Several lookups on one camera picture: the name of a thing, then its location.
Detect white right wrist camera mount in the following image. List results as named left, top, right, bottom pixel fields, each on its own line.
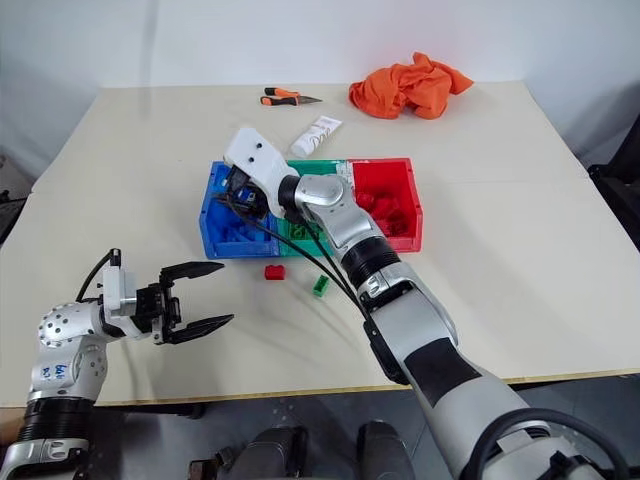
left=222, top=126, right=300, bottom=221

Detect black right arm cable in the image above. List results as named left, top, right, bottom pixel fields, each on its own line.
left=212, top=192, right=372, bottom=321

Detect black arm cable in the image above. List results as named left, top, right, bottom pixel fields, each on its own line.
left=74, top=246, right=124, bottom=304
left=212, top=192, right=372, bottom=321

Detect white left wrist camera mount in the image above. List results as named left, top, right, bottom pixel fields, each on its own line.
left=98, top=264, right=151, bottom=342

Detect blue plastic bin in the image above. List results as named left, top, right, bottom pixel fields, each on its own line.
left=198, top=160, right=287, bottom=261

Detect black equipment beside table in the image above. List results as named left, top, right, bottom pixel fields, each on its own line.
left=585, top=74, right=640, bottom=254

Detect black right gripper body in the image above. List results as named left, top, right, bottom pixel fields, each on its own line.
left=214, top=166, right=274, bottom=221

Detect red plastic bin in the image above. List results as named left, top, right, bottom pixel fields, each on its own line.
left=346, top=156, right=424, bottom=253

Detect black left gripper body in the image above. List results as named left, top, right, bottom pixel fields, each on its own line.
left=134, top=281, right=182, bottom=347

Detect dark object beside table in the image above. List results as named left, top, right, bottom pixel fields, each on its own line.
left=0, top=153, right=32, bottom=247

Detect dark rounded shape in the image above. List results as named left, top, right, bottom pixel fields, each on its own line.
left=356, top=420, right=417, bottom=480
left=188, top=424, right=309, bottom=480

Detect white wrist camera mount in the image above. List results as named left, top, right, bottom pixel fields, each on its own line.
left=222, top=126, right=300, bottom=221
left=98, top=264, right=151, bottom=342

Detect orange black handled cutters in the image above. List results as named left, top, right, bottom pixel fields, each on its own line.
left=258, top=86, right=324, bottom=108

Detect green plastic bin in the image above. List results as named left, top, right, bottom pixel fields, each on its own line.
left=269, top=158, right=357, bottom=259

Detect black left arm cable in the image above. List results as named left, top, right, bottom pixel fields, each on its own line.
left=74, top=246, right=124, bottom=304

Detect white squeeze tube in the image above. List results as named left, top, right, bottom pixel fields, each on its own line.
left=289, top=114, right=345, bottom=159

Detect black shoulder cable loop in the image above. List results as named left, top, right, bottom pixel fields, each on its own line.
left=458, top=406, right=634, bottom=480

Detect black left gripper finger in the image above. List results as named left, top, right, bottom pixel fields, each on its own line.
left=162, top=313, right=236, bottom=346
left=158, top=260, right=227, bottom=291

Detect orange crumpled cloth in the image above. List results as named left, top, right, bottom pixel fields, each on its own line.
left=348, top=50, right=475, bottom=121

